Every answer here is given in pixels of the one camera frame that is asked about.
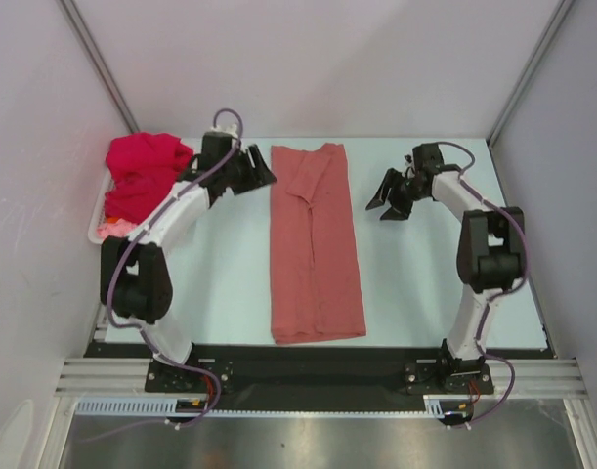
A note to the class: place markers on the left aluminium corner post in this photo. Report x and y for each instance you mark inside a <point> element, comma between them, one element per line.
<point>96,59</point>

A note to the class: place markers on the salmon pink t shirt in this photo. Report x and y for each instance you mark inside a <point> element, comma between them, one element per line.
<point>316,290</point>

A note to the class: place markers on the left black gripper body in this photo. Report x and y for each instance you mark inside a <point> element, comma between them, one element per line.
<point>235,172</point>

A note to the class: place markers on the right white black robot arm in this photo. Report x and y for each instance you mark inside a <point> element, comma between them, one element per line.
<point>491,263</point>

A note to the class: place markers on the aluminium corner post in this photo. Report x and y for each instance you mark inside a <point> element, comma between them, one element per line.
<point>96,59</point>
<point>540,50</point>

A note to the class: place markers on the light pink t shirt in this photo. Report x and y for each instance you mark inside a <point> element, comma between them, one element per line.
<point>116,227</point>

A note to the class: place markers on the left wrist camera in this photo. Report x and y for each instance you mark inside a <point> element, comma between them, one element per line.
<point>231,130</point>

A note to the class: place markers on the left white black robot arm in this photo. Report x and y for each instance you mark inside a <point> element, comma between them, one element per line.
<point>135,283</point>

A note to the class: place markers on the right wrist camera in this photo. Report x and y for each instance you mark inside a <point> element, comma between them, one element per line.
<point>410,170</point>

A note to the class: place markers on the aluminium front rail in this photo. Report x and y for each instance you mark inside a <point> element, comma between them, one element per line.
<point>534,379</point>

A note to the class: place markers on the white slotted cable duct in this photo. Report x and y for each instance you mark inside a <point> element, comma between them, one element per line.
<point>184,408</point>

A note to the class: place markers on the white plastic laundry basket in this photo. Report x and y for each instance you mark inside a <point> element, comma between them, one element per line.
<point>98,220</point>

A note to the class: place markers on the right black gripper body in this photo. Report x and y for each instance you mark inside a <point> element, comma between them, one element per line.
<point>408,191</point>

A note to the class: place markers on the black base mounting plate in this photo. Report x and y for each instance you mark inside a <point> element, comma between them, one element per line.
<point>317,379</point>

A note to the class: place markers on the crimson red t shirt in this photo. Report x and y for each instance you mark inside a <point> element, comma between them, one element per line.
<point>141,181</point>

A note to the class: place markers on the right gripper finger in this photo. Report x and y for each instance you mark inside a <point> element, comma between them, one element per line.
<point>397,212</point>
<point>384,190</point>

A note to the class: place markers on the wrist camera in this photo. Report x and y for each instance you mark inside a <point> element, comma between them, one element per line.
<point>410,170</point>
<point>231,130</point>

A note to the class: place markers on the right aluminium corner post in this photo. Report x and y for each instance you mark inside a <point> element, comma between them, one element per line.
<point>540,50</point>

